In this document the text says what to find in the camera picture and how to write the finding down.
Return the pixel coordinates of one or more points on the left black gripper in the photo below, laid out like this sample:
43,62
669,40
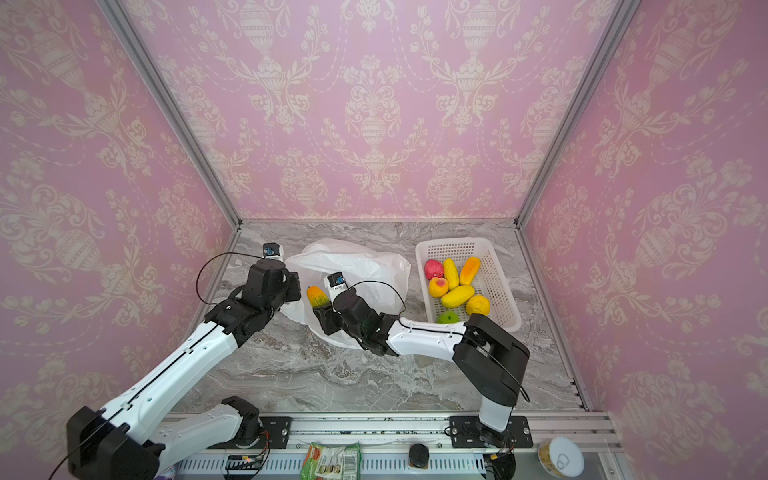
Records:
293,282

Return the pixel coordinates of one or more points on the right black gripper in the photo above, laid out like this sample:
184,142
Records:
327,318

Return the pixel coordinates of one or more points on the green orange papaya fruit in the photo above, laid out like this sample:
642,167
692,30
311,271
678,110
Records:
317,297

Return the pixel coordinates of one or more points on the white plastic bag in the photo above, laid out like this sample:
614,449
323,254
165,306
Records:
381,278

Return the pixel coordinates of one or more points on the yellow red peach fruit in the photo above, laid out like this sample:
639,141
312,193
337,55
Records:
438,287

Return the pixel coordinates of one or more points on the pink red fruit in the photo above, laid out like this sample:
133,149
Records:
433,269

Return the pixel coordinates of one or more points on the yellow banana fruit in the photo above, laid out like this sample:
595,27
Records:
457,296

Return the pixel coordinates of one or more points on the orange mango fruit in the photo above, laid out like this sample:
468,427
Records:
469,271

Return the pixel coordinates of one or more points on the yellow orange round fruit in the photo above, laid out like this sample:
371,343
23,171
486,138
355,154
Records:
478,304

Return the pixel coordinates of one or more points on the white perforated plastic basket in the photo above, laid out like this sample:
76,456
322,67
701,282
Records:
490,280

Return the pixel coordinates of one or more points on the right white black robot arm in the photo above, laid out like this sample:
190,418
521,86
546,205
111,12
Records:
491,359

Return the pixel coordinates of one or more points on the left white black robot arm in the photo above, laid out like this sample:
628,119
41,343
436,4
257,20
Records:
125,439

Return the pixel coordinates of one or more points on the green snack packet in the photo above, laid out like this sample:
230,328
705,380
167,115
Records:
343,462

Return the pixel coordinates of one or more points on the black lid jar front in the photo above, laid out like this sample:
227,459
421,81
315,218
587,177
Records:
418,456

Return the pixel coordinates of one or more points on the tin can pull tab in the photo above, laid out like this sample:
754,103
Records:
560,457

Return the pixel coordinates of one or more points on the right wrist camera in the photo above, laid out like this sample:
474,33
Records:
335,284

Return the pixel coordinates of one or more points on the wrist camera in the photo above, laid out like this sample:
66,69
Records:
335,284
272,250

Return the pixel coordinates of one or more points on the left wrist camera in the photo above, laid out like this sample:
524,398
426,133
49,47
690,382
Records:
272,250

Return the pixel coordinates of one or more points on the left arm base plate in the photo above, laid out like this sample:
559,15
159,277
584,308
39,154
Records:
273,432

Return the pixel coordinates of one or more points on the aluminium front rail frame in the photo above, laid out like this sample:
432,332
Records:
385,439

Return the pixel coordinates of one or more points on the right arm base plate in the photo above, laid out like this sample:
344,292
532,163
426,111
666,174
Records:
468,432

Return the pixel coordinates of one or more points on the left aluminium corner post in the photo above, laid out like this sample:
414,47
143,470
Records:
118,18

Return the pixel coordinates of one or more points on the aluminium corner post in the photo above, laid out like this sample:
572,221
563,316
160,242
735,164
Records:
617,24
118,18

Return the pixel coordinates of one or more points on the right aluminium corner post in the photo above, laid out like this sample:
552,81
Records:
617,24

